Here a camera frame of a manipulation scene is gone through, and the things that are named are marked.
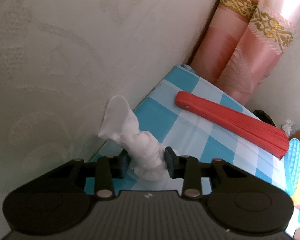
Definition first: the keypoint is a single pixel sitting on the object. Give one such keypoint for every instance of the pink curtain with gold trim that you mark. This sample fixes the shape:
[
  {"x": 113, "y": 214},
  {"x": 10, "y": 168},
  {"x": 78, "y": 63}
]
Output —
[{"x": 244, "y": 42}]

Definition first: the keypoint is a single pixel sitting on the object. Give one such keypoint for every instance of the blue white checkered tablecloth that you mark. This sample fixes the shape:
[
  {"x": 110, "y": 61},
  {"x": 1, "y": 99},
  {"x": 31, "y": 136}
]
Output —
[{"x": 193, "y": 135}]

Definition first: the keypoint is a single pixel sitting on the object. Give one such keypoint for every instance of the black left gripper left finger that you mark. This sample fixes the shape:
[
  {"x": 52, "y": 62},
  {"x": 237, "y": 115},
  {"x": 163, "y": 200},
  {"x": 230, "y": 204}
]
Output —
[{"x": 104, "y": 170}]

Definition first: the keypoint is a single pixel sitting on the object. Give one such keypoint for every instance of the rainbow round pop-it toy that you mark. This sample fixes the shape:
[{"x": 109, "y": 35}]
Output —
[{"x": 292, "y": 171}]

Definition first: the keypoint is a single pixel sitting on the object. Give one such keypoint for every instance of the red folded hand fan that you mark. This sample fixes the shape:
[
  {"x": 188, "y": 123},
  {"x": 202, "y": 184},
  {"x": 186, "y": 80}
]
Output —
[{"x": 265, "y": 136}]

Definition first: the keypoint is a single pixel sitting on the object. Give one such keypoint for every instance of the black object behind table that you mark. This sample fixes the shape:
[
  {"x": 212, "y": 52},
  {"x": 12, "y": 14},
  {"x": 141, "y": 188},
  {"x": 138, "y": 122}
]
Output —
[{"x": 264, "y": 117}]

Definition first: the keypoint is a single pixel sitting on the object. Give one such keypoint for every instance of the white wall charger plug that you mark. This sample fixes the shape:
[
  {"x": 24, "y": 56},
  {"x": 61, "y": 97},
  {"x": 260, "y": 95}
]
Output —
[{"x": 287, "y": 127}]

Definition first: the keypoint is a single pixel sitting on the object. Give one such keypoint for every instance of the white knotted sock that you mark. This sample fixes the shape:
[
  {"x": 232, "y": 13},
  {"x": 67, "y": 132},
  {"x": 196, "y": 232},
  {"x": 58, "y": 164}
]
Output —
[{"x": 121, "y": 125}]

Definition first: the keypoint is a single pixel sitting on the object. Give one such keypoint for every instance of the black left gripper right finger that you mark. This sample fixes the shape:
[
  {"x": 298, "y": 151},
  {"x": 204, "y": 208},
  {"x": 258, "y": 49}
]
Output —
[{"x": 191, "y": 171}]

